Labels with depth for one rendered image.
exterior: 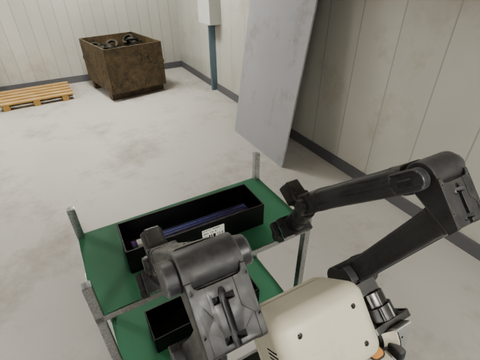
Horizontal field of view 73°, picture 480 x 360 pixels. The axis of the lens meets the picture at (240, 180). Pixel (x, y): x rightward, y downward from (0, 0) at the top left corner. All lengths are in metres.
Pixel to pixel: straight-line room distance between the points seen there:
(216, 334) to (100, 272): 1.00
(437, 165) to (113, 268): 1.12
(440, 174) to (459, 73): 2.20
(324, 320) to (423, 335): 1.84
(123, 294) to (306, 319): 0.78
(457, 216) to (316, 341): 0.31
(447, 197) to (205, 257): 0.40
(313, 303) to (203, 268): 0.32
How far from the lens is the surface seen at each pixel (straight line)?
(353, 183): 0.75
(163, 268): 0.38
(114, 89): 5.67
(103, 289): 1.30
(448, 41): 2.82
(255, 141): 3.98
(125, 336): 1.89
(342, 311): 0.67
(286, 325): 0.62
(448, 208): 0.61
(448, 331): 2.56
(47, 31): 6.91
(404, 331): 0.90
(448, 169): 0.63
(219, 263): 0.38
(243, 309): 0.39
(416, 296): 2.63
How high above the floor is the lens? 1.91
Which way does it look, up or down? 34 degrees down
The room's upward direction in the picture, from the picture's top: 1 degrees counter-clockwise
